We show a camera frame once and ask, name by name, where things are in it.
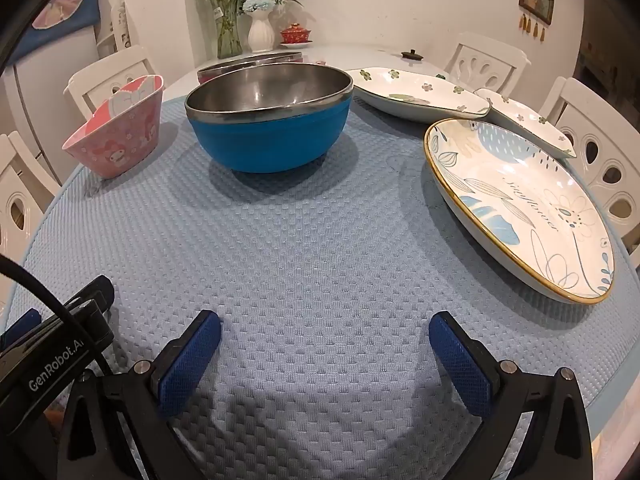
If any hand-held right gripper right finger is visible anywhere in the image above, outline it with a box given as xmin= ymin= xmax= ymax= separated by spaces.
xmin=428 ymin=311 xmax=608 ymax=480

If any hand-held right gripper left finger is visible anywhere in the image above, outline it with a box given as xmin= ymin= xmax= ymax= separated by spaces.
xmin=52 ymin=309 xmax=222 ymax=480

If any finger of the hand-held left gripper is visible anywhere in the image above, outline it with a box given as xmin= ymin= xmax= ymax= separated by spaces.
xmin=0 ymin=309 xmax=42 ymax=350
xmin=65 ymin=276 xmax=115 ymax=312

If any pink cartoon bowl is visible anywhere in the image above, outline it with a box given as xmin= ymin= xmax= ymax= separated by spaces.
xmin=62 ymin=74 xmax=166 ymax=178

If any round gold-rimmed plate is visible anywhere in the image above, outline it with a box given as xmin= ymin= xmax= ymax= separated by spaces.
xmin=424 ymin=118 xmax=616 ymax=306

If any pink steel bowl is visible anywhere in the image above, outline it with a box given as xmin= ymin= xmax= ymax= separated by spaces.
xmin=196 ymin=51 xmax=328 ymax=86

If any small hexagonal floral plate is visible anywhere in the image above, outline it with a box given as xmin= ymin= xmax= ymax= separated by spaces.
xmin=473 ymin=87 xmax=577 ymax=159

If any large hexagonal floral plate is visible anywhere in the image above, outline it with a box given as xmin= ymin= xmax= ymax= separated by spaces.
xmin=345 ymin=67 xmax=492 ymax=125

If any white dining chair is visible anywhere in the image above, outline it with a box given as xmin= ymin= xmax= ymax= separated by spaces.
xmin=64 ymin=45 xmax=161 ymax=117
xmin=442 ymin=31 xmax=531 ymax=96
xmin=0 ymin=130 xmax=63 ymax=281
xmin=537 ymin=76 xmax=640 ymax=256

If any blue waffle table mat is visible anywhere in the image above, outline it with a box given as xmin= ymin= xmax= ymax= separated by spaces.
xmin=2 ymin=95 xmax=631 ymax=480

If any white fridge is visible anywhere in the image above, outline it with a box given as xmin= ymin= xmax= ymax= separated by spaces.
xmin=0 ymin=25 xmax=108 ymax=196

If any white corner shelf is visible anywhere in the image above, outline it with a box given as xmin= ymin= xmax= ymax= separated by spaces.
xmin=109 ymin=0 xmax=133 ymax=52

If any blue cloth cover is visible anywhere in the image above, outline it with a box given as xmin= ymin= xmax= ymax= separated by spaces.
xmin=15 ymin=0 xmax=104 ymax=54

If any glass vase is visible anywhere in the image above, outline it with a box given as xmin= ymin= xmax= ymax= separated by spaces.
xmin=207 ymin=0 xmax=244 ymax=59

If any white ribbed vase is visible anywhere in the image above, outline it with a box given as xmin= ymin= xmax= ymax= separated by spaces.
xmin=247 ymin=9 xmax=277 ymax=53

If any red lidded teacup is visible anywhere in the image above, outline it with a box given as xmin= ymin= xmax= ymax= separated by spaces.
xmin=279 ymin=22 xmax=313 ymax=47

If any small framed flower picture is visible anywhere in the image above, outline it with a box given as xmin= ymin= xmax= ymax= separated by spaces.
xmin=518 ymin=0 xmax=555 ymax=26

